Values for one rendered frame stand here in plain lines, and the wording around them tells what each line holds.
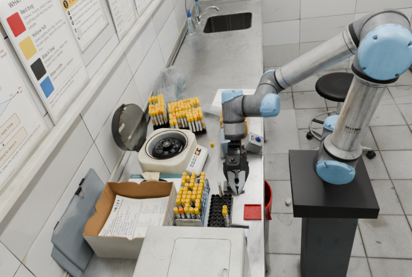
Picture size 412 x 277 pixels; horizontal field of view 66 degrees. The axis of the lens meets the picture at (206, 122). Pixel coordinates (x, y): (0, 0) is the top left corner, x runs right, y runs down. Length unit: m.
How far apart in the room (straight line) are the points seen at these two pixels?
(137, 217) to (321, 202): 0.68
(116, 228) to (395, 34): 1.09
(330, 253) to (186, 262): 0.95
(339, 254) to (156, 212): 0.88
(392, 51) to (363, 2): 2.76
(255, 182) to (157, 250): 0.61
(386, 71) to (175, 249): 0.68
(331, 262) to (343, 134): 0.88
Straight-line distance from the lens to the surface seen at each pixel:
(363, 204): 1.27
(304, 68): 1.07
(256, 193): 1.35
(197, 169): 1.43
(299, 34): 3.61
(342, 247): 1.65
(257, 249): 1.21
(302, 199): 1.24
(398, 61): 0.87
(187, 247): 0.89
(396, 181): 2.68
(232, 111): 1.06
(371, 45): 0.85
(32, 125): 1.11
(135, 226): 1.29
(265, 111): 1.02
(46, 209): 1.19
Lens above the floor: 1.92
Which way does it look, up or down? 37 degrees down
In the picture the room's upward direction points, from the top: 12 degrees counter-clockwise
